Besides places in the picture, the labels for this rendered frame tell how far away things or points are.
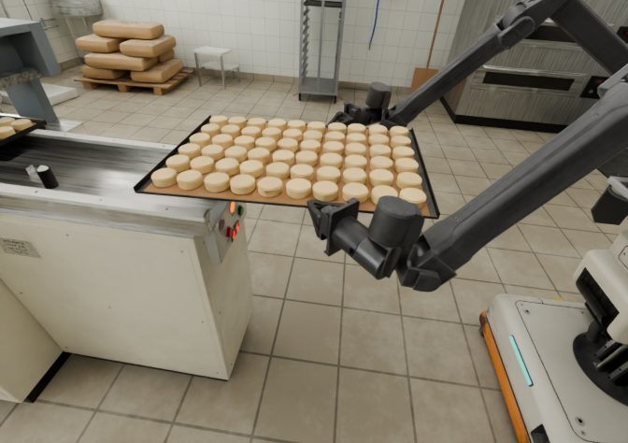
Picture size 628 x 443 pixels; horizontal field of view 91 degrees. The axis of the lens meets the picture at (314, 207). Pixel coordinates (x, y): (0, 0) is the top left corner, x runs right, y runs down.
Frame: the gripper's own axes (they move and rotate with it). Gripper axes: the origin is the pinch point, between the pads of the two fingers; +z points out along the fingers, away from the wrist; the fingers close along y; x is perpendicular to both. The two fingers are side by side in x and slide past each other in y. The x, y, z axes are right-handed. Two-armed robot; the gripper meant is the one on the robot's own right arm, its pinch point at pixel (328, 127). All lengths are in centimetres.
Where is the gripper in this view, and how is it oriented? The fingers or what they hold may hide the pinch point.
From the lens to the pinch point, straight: 93.4
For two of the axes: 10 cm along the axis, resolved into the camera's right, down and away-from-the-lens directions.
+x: 6.1, 5.0, -6.1
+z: -7.9, 3.5, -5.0
